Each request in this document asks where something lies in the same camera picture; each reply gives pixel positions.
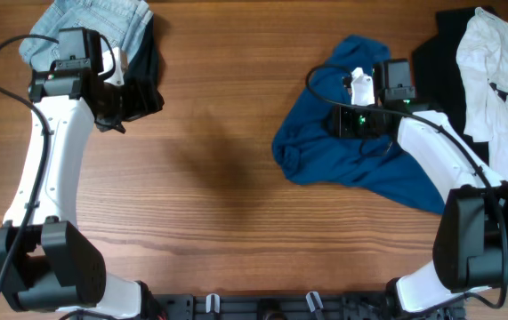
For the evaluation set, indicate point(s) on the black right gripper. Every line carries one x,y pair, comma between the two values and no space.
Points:
342,123

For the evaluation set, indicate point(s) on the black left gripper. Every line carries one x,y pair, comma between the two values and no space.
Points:
109,123

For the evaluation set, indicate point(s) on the dark blue t-shirt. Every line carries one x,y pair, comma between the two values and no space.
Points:
307,151

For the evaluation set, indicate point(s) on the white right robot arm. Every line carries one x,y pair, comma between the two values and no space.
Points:
470,251

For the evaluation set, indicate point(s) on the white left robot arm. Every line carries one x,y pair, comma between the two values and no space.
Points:
46,263

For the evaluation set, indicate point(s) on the folded black garment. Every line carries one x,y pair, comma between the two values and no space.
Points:
144,67

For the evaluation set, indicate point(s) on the folded light blue jeans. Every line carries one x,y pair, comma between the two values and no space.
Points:
122,22

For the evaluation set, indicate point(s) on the black t-shirt right pile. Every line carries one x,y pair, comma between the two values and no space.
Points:
437,76

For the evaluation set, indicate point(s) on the white printed t-shirt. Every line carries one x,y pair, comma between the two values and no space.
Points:
482,58

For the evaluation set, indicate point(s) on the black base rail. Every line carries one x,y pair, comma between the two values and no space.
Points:
312,305

